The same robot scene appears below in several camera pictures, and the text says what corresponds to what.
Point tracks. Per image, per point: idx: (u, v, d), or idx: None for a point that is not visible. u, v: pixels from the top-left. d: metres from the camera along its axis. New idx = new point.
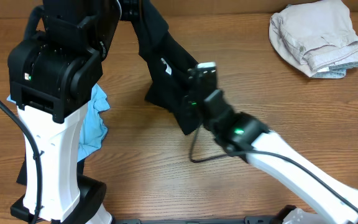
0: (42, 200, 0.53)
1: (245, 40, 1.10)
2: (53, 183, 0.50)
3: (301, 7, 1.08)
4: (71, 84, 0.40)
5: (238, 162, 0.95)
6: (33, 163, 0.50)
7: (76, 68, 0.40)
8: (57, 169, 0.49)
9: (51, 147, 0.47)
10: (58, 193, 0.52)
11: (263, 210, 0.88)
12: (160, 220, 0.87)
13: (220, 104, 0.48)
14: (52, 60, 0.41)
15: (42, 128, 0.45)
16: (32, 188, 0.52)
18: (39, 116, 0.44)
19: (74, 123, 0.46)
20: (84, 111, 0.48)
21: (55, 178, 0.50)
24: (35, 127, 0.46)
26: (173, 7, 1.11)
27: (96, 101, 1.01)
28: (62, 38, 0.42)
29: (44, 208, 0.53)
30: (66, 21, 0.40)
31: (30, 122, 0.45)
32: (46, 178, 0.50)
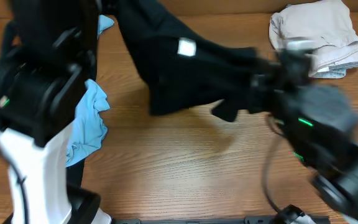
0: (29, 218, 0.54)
1: (245, 39, 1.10)
2: (39, 204, 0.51)
3: (301, 7, 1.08)
4: (51, 106, 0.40)
5: (237, 162, 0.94)
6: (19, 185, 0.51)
7: (54, 86, 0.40)
8: (43, 192, 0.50)
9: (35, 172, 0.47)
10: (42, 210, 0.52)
11: (263, 210, 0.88)
12: (160, 220, 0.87)
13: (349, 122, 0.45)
14: (31, 81, 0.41)
15: (22, 154, 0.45)
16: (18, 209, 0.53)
18: (20, 141, 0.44)
19: (57, 148, 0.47)
20: (68, 134, 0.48)
21: (41, 198, 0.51)
24: (15, 152, 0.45)
26: (173, 7, 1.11)
27: (96, 101, 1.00)
28: (40, 55, 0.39)
29: None
30: (41, 41, 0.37)
31: (11, 147, 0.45)
32: (32, 199, 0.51)
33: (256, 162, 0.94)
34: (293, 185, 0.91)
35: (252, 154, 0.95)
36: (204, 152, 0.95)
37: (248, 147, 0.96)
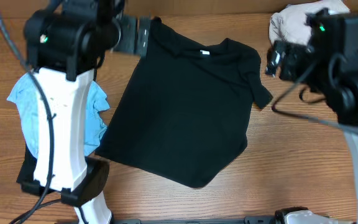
0: (54, 167, 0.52)
1: (245, 40, 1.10)
2: (65, 153, 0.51)
3: (301, 7, 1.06)
4: (82, 46, 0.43)
5: (238, 162, 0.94)
6: (63, 172, 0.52)
7: (84, 28, 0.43)
8: (70, 134, 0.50)
9: (63, 169, 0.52)
10: (69, 157, 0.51)
11: (263, 210, 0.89)
12: (160, 220, 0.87)
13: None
14: (63, 27, 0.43)
15: (63, 157, 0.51)
16: (66, 166, 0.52)
18: (64, 157, 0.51)
19: (76, 128, 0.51)
20: (76, 120, 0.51)
21: (67, 142, 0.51)
24: (62, 158, 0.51)
26: (173, 8, 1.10)
27: (96, 101, 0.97)
28: (58, 36, 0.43)
29: (56, 177, 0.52)
30: (53, 40, 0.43)
31: (58, 162, 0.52)
32: (58, 156, 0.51)
33: (257, 161, 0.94)
34: (294, 185, 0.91)
35: (252, 154, 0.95)
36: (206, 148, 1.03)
37: (250, 145, 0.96)
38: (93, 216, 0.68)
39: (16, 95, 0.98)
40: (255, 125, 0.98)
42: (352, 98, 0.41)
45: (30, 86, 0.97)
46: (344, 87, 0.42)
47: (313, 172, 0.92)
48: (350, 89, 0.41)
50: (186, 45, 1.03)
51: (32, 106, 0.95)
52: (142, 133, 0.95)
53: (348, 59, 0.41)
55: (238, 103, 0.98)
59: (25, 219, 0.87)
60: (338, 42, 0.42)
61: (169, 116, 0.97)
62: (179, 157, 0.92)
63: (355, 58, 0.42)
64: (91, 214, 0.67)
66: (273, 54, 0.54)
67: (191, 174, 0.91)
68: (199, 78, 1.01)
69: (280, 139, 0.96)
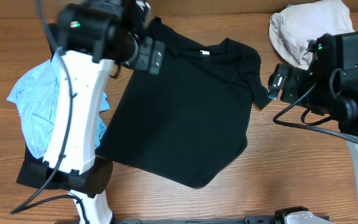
0: (65, 147, 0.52)
1: (245, 40, 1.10)
2: (79, 132, 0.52)
3: (300, 7, 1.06)
4: (109, 37, 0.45)
5: (238, 162, 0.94)
6: (73, 152, 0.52)
7: (112, 22, 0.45)
8: (87, 114, 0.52)
9: (75, 149, 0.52)
10: (82, 139, 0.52)
11: (263, 210, 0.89)
12: (160, 220, 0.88)
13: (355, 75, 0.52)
14: (91, 18, 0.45)
15: (77, 136, 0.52)
16: (78, 146, 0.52)
18: (78, 137, 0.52)
19: (93, 109, 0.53)
20: (94, 102, 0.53)
21: (83, 122, 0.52)
24: (77, 137, 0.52)
26: (173, 8, 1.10)
27: None
28: (85, 26, 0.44)
29: (66, 158, 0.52)
30: (80, 28, 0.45)
31: (71, 140, 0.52)
32: (72, 136, 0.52)
33: (256, 162, 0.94)
34: (294, 185, 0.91)
35: (252, 154, 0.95)
36: None
37: (249, 145, 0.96)
38: (94, 214, 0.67)
39: (16, 95, 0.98)
40: (255, 125, 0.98)
42: (355, 107, 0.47)
45: (31, 86, 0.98)
46: (348, 98, 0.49)
47: (313, 172, 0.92)
48: (353, 99, 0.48)
50: (186, 45, 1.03)
51: (32, 106, 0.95)
52: (142, 133, 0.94)
53: (347, 72, 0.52)
55: (238, 103, 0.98)
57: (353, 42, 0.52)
59: (25, 219, 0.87)
60: (337, 58, 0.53)
61: (169, 116, 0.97)
62: (179, 157, 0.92)
63: (353, 72, 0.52)
64: (93, 213, 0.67)
66: (276, 78, 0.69)
67: (191, 174, 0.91)
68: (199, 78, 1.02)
69: (280, 139, 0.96)
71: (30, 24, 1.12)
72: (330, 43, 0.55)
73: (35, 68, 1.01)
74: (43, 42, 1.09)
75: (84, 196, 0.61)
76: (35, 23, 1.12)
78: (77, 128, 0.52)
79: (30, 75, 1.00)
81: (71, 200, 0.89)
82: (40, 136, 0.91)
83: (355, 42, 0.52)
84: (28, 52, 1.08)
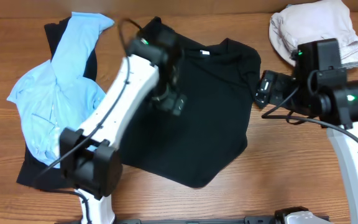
0: (105, 120, 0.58)
1: (245, 40, 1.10)
2: (122, 112, 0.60)
3: (301, 7, 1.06)
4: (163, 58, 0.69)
5: (238, 162, 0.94)
6: (110, 126, 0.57)
7: (166, 51, 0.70)
8: (130, 102, 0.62)
9: (113, 124, 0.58)
10: (122, 118, 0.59)
11: (263, 210, 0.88)
12: (160, 220, 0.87)
13: (330, 76, 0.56)
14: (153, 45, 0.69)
15: (118, 114, 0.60)
16: (117, 121, 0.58)
18: (120, 115, 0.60)
19: (133, 104, 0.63)
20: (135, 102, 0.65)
21: (126, 107, 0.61)
24: (118, 115, 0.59)
26: (173, 8, 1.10)
27: (96, 101, 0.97)
28: (148, 51, 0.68)
29: (101, 129, 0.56)
30: (146, 50, 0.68)
31: (115, 116, 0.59)
32: (114, 114, 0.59)
33: (256, 162, 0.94)
34: (294, 185, 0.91)
35: (252, 154, 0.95)
36: None
37: (249, 145, 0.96)
38: (97, 216, 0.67)
39: (17, 95, 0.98)
40: (255, 125, 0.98)
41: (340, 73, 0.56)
42: (329, 102, 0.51)
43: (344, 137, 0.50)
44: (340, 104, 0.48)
45: (31, 86, 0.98)
46: (323, 94, 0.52)
47: (313, 172, 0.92)
48: (327, 95, 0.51)
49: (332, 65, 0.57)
50: (187, 46, 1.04)
51: (32, 106, 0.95)
52: (143, 132, 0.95)
53: (323, 73, 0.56)
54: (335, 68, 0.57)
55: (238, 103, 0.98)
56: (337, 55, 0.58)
57: (327, 46, 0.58)
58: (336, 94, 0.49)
59: (25, 219, 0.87)
60: (314, 61, 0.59)
61: (170, 116, 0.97)
62: (179, 157, 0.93)
63: (328, 72, 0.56)
64: (97, 214, 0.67)
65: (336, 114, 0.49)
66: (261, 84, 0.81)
67: (191, 174, 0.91)
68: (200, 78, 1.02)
69: (280, 139, 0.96)
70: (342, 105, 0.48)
71: (30, 24, 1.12)
72: (307, 48, 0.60)
73: (36, 68, 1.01)
74: (43, 42, 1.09)
75: (90, 195, 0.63)
76: (35, 22, 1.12)
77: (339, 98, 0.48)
78: (122, 107, 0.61)
79: (30, 75, 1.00)
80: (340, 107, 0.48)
81: (71, 200, 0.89)
82: (39, 136, 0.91)
83: (328, 46, 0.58)
84: (28, 52, 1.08)
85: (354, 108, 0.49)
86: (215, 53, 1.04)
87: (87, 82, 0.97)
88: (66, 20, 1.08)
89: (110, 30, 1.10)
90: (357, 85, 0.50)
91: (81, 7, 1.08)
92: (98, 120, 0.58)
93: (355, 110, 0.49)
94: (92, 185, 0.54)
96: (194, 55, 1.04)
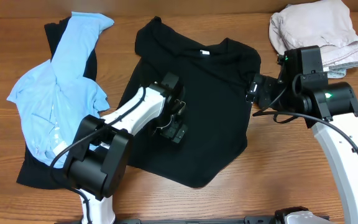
0: (125, 116, 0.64)
1: (245, 40, 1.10)
2: (136, 116, 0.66)
3: (301, 7, 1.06)
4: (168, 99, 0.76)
5: (238, 162, 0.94)
6: (128, 122, 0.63)
7: (170, 93, 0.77)
8: (143, 112, 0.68)
9: (130, 121, 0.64)
10: (138, 118, 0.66)
11: (263, 210, 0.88)
12: (160, 220, 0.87)
13: (312, 79, 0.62)
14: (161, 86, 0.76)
15: (133, 114, 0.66)
16: (133, 119, 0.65)
18: (136, 115, 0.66)
19: (144, 118, 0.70)
20: (145, 116, 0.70)
21: (140, 114, 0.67)
24: (134, 115, 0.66)
26: (173, 8, 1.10)
27: (96, 101, 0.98)
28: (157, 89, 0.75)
29: (120, 122, 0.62)
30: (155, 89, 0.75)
31: (132, 116, 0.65)
32: (130, 116, 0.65)
33: (256, 162, 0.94)
34: (294, 185, 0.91)
35: (251, 154, 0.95)
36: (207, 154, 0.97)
37: (250, 146, 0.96)
38: (98, 218, 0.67)
39: (16, 95, 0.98)
40: (255, 125, 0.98)
41: (322, 76, 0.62)
42: (310, 102, 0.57)
43: (325, 129, 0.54)
44: (319, 101, 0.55)
45: (32, 86, 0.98)
46: (305, 95, 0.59)
47: (313, 172, 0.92)
48: (309, 96, 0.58)
49: (314, 69, 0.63)
50: (187, 46, 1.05)
51: (31, 106, 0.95)
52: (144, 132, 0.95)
53: (307, 76, 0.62)
54: (317, 72, 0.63)
55: (238, 103, 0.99)
56: (319, 60, 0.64)
57: (311, 53, 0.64)
58: (316, 94, 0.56)
59: (25, 219, 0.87)
60: (298, 65, 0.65)
61: None
62: (180, 157, 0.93)
63: (311, 75, 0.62)
64: (97, 216, 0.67)
65: (316, 108, 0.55)
66: (252, 85, 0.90)
67: (191, 174, 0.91)
68: (200, 78, 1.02)
69: (280, 139, 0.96)
70: (320, 101, 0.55)
71: (30, 24, 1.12)
72: (293, 54, 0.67)
73: (36, 68, 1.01)
74: (43, 42, 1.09)
75: (91, 196, 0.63)
76: (35, 22, 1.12)
77: (319, 99, 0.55)
78: (138, 111, 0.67)
79: (30, 75, 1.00)
80: (319, 104, 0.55)
81: (71, 200, 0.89)
82: (39, 135, 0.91)
83: (311, 53, 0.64)
84: (28, 52, 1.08)
85: (330, 105, 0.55)
86: (216, 53, 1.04)
87: (87, 83, 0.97)
88: (66, 20, 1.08)
89: (110, 30, 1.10)
90: (334, 85, 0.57)
91: (80, 7, 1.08)
92: (117, 115, 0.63)
93: (332, 107, 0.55)
94: (96, 174, 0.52)
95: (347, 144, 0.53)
96: (194, 55, 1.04)
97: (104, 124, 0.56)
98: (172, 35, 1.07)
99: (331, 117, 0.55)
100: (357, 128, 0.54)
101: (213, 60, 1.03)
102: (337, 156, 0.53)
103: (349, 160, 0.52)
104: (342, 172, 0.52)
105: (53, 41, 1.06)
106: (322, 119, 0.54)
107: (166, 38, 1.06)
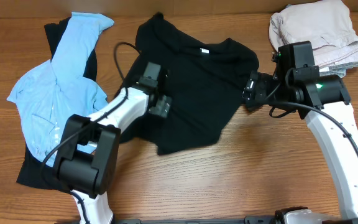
0: (110, 113, 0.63)
1: (245, 40, 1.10)
2: (120, 114, 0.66)
3: (301, 7, 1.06)
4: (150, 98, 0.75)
5: (238, 162, 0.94)
6: (114, 117, 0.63)
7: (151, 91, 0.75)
8: (128, 110, 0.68)
9: (115, 118, 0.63)
10: (123, 115, 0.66)
11: (263, 210, 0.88)
12: (160, 220, 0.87)
13: (304, 73, 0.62)
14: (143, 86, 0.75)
15: (119, 111, 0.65)
16: (119, 116, 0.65)
18: (121, 112, 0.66)
19: (129, 115, 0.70)
20: (130, 114, 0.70)
21: (125, 111, 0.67)
24: (119, 112, 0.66)
26: (173, 8, 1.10)
27: (96, 101, 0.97)
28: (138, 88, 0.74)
29: (105, 119, 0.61)
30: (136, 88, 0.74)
31: (117, 113, 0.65)
32: (115, 112, 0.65)
33: (257, 162, 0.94)
34: (294, 185, 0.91)
35: (252, 154, 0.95)
36: (204, 153, 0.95)
37: (250, 146, 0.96)
38: (95, 216, 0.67)
39: (16, 95, 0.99)
40: (255, 125, 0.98)
41: (314, 70, 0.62)
42: (302, 94, 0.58)
43: (317, 116, 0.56)
44: (311, 93, 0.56)
45: (31, 86, 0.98)
46: (297, 87, 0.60)
47: (313, 172, 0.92)
48: (301, 88, 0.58)
49: (306, 63, 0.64)
50: (187, 43, 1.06)
51: (32, 106, 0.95)
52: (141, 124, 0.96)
53: (299, 69, 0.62)
54: (310, 66, 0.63)
55: (235, 102, 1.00)
56: (311, 55, 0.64)
57: (302, 48, 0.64)
58: (307, 86, 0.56)
59: (25, 219, 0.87)
60: (291, 60, 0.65)
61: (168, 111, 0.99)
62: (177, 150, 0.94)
63: (304, 69, 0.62)
64: (94, 215, 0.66)
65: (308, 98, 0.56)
66: (248, 81, 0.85)
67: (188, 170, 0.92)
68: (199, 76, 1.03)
69: (280, 139, 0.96)
70: (311, 91, 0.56)
71: (30, 24, 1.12)
72: (285, 49, 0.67)
73: (36, 68, 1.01)
74: (43, 42, 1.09)
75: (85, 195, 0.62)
76: (35, 23, 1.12)
77: (311, 91, 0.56)
78: (123, 107, 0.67)
79: (30, 75, 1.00)
80: (311, 94, 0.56)
81: (71, 200, 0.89)
82: (39, 136, 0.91)
83: (304, 48, 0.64)
84: (28, 52, 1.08)
85: (322, 95, 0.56)
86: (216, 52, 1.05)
87: (87, 83, 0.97)
88: (66, 20, 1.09)
89: (110, 31, 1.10)
90: (325, 77, 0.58)
91: (80, 7, 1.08)
92: (102, 112, 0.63)
93: (324, 98, 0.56)
94: (85, 173, 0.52)
95: (338, 130, 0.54)
96: (192, 51, 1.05)
97: (89, 122, 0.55)
98: (170, 31, 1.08)
99: (322, 106, 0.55)
100: (347, 115, 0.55)
101: (212, 60, 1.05)
102: (332, 148, 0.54)
103: (341, 147, 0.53)
104: (339, 167, 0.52)
105: (53, 42, 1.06)
106: (314, 106, 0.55)
107: (165, 33, 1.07)
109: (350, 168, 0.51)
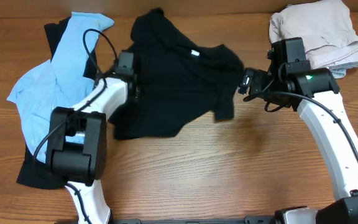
0: (92, 101, 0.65)
1: (245, 40, 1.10)
2: (102, 101, 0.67)
3: (301, 7, 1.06)
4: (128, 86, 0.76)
5: (237, 162, 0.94)
6: (96, 106, 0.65)
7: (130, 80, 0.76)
8: (110, 96, 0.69)
9: (97, 106, 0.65)
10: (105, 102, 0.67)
11: (263, 210, 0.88)
12: (160, 220, 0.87)
13: (296, 66, 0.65)
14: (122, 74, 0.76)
15: (100, 99, 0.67)
16: (100, 102, 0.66)
18: (103, 98, 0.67)
19: (112, 101, 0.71)
20: (114, 99, 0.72)
21: (107, 97, 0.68)
24: (101, 99, 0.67)
26: (173, 8, 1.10)
27: None
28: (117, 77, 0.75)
29: (88, 107, 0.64)
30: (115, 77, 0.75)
31: (98, 100, 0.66)
32: (97, 99, 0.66)
33: (257, 162, 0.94)
34: (294, 185, 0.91)
35: (252, 154, 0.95)
36: (204, 153, 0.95)
37: (250, 146, 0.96)
38: (93, 211, 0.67)
39: (17, 95, 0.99)
40: (255, 125, 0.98)
41: (306, 65, 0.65)
42: (294, 86, 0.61)
43: (308, 104, 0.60)
44: (302, 84, 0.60)
45: (31, 86, 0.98)
46: (288, 79, 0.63)
47: (313, 172, 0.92)
48: (293, 81, 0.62)
49: (298, 58, 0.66)
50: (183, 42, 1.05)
51: (31, 106, 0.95)
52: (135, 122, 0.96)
53: (291, 63, 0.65)
54: (301, 61, 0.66)
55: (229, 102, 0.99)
56: (304, 50, 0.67)
57: (294, 43, 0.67)
58: (299, 79, 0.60)
59: (25, 219, 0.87)
60: (282, 55, 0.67)
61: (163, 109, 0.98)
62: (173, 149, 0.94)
63: (296, 63, 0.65)
64: (92, 209, 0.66)
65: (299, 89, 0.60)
66: (245, 78, 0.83)
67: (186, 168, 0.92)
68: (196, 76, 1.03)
69: (280, 139, 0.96)
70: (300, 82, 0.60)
71: (30, 24, 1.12)
72: (276, 45, 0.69)
73: (35, 68, 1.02)
74: (43, 42, 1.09)
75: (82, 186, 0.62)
76: (35, 22, 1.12)
77: (302, 83, 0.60)
78: (105, 95, 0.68)
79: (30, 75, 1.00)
80: (302, 86, 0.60)
81: (71, 200, 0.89)
82: (40, 135, 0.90)
83: (297, 43, 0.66)
84: (28, 52, 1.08)
85: (311, 86, 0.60)
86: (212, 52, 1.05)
87: (86, 82, 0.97)
88: (66, 20, 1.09)
89: (110, 31, 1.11)
90: (316, 70, 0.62)
91: (80, 7, 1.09)
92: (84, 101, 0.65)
93: (312, 87, 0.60)
94: (79, 160, 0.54)
95: (328, 117, 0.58)
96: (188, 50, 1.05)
97: (72, 112, 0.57)
98: (167, 28, 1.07)
99: (313, 94, 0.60)
100: (336, 102, 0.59)
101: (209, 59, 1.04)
102: (323, 134, 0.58)
103: (332, 133, 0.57)
104: (332, 152, 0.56)
105: (53, 42, 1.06)
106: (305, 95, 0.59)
107: (161, 30, 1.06)
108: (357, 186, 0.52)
109: (340, 151, 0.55)
